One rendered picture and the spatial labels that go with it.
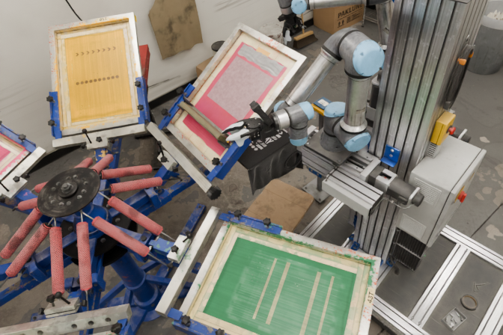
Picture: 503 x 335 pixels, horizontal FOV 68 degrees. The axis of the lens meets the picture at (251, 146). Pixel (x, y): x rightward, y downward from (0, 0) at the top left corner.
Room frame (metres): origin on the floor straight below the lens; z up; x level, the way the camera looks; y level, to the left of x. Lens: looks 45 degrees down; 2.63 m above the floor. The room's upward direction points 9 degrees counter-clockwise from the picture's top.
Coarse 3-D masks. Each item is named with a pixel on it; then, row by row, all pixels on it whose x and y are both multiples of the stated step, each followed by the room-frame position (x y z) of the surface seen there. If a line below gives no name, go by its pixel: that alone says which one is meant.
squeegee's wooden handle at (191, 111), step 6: (180, 102) 1.77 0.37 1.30; (186, 108) 1.70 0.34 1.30; (192, 108) 1.73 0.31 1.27; (192, 114) 1.64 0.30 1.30; (198, 114) 1.64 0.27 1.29; (198, 120) 1.58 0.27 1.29; (204, 120) 1.57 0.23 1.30; (204, 126) 1.53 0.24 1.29; (210, 126) 1.51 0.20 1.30; (210, 132) 1.48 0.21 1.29; (216, 132) 1.45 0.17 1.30; (222, 138) 1.43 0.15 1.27
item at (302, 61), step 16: (240, 32) 2.09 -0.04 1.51; (256, 32) 1.98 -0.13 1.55; (224, 48) 2.03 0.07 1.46; (272, 48) 1.84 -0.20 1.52; (288, 48) 1.76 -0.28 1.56; (208, 64) 1.99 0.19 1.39; (304, 64) 1.63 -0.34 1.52; (288, 80) 1.58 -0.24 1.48; (192, 96) 1.87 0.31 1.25; (272, 96) 1.54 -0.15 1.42; (176, 128) 1.72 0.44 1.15; (192, 144) 1.54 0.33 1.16; (208, 160) 1.40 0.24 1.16
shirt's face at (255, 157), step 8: (272, 112) 1.96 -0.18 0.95; (288, 136) 1.70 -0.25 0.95; (272, 144) 1.65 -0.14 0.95; (280, 144) 1.64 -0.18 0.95; (248, 152) 1.62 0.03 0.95; (264, 152) 1.60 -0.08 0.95; (240, 160) 1.56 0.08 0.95; (248, 160) 1.55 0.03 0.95; (256, 160) 1.54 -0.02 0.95; (248, 168) 1.48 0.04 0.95
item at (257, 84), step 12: (252, 72) 1.79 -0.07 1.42; (264, 72) 1.74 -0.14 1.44; (240, 84) 1.76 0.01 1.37; (252, 84) 1.71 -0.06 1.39; (264, 84) 1.67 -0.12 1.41; (240, 96) 1.69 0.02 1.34; (252, 96) 1.64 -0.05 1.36; (264, 96) 1.60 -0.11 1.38; (228, 108) 1.66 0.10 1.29; (240, 108) 1.62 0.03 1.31; (216, 120) 1.63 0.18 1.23; (228, 120) 1.59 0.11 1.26; (204, 132) 1.60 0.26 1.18; (228, 132) 1.52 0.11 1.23; (216, 144) 1.49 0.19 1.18
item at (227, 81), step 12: (240, 48) 1.99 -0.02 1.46; (240, 60) 1.92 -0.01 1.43; (228, 72) 1.89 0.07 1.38; (240, 72) 1.84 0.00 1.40; (216, 84) 1.86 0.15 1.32; (228, 84) 1.81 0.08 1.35; (204, 96) 1.83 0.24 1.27; (216, 96) 1.78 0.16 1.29; (228, 96) 1.73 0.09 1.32; (204, 108) 1.75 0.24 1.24; (216, 108) 1.70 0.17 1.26; (192, 120) 1.72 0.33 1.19
